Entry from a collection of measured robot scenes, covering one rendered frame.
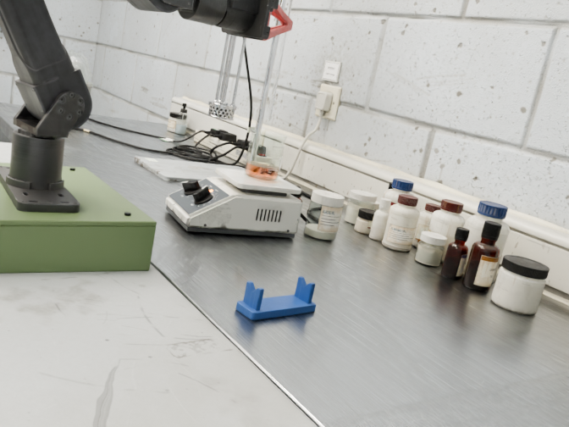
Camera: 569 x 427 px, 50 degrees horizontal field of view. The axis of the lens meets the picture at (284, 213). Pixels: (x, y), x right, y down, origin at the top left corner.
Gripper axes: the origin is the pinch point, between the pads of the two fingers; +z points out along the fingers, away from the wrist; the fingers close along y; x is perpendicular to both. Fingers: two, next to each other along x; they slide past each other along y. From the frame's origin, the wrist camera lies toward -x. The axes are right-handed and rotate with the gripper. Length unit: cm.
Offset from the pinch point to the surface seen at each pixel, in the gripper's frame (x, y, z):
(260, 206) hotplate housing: 29.2, -5.8, -3.7
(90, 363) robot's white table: 34, -34, -47
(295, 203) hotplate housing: 28.3, -7.7, 2.5
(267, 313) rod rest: 34, -32, -24
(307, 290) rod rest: 31.8, -31.2, -17.5
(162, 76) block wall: 20, 141, 68
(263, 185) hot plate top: 25.9, -5.2, -3.3
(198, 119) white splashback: 29, 95, 56
